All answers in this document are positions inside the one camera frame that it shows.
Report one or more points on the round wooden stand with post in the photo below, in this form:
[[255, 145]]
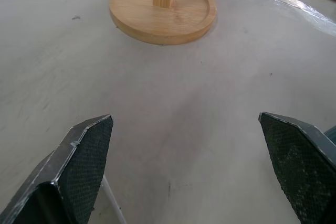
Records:
[[162, 11]]

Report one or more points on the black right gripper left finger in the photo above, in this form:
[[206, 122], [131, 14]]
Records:
[[78, 166]]

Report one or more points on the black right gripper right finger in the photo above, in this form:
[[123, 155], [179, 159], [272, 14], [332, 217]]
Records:
[[302, 166]]

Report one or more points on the clear plastic sheet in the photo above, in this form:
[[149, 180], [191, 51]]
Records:
[[304, 6]]

